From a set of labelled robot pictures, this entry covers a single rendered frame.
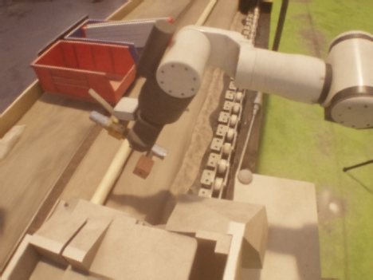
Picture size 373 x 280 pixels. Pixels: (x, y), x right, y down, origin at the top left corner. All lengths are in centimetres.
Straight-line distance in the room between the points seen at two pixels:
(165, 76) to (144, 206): 41
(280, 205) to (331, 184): 121
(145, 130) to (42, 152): 49
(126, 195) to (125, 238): 28
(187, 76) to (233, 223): 22
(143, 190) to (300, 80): 51
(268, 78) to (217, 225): 23
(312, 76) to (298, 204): 39
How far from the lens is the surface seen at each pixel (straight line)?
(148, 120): 50
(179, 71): 38
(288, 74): 41
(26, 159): 94
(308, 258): 67
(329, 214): 176
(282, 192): 72
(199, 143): 86
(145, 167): 57
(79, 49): 116
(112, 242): 48
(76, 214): 54
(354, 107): 39
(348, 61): 42
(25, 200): 84
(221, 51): 46
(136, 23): 115
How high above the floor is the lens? 138
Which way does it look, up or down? 47 degrees down
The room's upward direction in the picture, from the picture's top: 1 degrees clockwise
